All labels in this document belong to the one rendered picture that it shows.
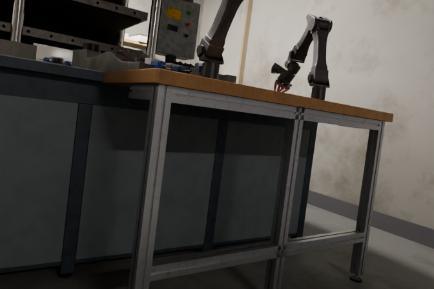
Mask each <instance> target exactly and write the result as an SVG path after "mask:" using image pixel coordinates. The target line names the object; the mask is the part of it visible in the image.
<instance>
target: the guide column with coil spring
mask: <svg viewBox="0 0 434 289"><path fill-rule="evenodd" d="M25 5H26V0H14V5H13V12H12V24H11V31H10V41H15V42H19V43H21V41H22V35H23V23H24V16H25Z"/></svg>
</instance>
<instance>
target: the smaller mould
mask: <svg viewBox="0 0 434 289"><path fill-rule="evenodd" d="M36 52H37V46H36V45H30V44H25V43H19V42H15V41H9V40H5V39H0V54H4V55H11V56H15V57H22V58H27V59H34V60H36Z"/></svg>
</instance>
